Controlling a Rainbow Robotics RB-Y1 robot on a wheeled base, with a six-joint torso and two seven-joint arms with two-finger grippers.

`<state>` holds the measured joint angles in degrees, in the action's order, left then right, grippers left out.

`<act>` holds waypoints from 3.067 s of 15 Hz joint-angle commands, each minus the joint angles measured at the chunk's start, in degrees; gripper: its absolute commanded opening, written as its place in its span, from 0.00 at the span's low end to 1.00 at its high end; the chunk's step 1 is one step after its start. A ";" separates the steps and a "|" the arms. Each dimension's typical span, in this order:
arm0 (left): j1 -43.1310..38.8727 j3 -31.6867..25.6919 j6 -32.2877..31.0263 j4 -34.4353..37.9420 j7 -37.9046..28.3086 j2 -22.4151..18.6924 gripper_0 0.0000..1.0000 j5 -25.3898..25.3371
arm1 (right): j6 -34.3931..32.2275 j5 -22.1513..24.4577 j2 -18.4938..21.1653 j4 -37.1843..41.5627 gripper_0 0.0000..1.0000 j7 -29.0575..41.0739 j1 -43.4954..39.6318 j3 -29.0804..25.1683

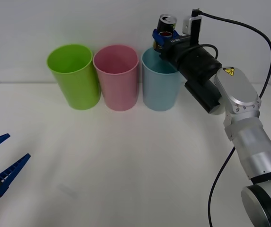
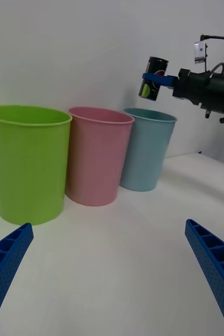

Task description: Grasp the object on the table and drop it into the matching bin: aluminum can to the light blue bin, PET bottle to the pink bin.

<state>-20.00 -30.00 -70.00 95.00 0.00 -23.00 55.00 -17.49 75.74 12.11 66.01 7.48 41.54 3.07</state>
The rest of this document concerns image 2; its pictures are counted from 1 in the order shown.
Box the pale grey right wrist camera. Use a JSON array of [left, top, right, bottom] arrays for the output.
[[194, 40, 209, 66]]

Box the pale blue plastic bin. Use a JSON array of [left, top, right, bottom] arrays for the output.
[[120, 107, 178, 192]]

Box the green plastic bin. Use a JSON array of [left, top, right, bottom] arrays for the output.
[[0, 104, 73, 226]]

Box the black drink can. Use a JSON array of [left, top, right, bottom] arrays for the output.
[[138, 56, 169, 102]]

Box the pink plastic bin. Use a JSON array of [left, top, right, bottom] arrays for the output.
[[65, 106, 135, 207]]

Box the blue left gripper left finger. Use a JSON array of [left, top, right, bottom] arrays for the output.
[[0, 223, 35, 336]]

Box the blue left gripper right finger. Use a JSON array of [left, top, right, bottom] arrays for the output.
[[184, 218, 224, 336]]

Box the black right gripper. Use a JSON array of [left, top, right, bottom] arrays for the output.
[[142, 68, 211, 111]]

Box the black cable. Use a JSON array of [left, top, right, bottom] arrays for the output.
[[199, 34, 224, 43], [209, 62, 224, 77]]

